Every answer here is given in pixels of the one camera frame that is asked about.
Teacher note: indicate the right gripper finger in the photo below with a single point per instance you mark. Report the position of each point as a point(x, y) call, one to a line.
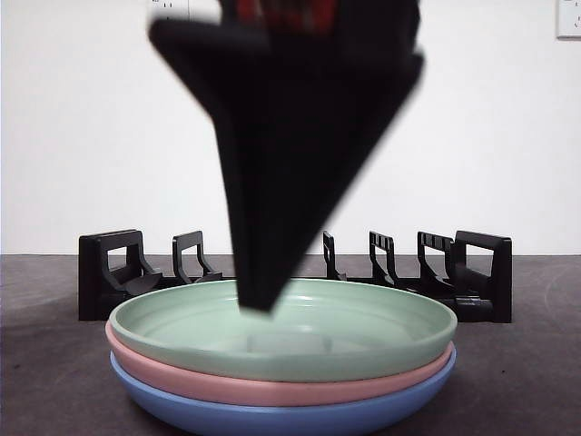
point(327, 113)
point(227, 91)

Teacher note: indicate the pink plate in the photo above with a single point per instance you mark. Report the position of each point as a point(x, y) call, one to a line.
point(272, 393)

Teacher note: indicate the white wall socket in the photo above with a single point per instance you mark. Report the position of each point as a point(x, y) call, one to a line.
point(569, 20)
point(159, 8)

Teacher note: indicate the green plate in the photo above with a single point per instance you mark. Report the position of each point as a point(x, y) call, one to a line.
point(159, 318)

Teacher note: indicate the black plate rack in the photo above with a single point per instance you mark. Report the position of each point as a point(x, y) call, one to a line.
point(501, 281)

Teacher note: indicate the blue plate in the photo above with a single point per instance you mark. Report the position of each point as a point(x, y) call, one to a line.
point(272, 422)

